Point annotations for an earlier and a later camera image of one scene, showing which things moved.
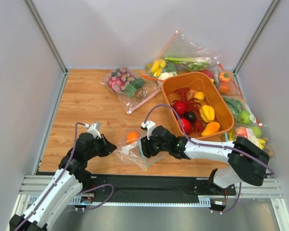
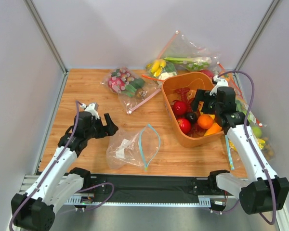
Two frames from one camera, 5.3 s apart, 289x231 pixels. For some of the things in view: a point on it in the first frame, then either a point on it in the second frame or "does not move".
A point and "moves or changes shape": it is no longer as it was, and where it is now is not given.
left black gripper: (102, 145) -> (101, 127)
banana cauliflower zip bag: (158, 70) does not move
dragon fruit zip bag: (132, 89) does not move
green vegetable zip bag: (179, 50) does not move
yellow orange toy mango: (211, 127) does not move
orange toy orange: (132, 136) -> (205, 121)
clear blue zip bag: (129, 151) moves or changes shape
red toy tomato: (180, 107) does not move
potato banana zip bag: (256, 134) does not move
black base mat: (107, 187) does not move
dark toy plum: (190, 115) does not move
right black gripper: (148, 145) -> (207, 99)
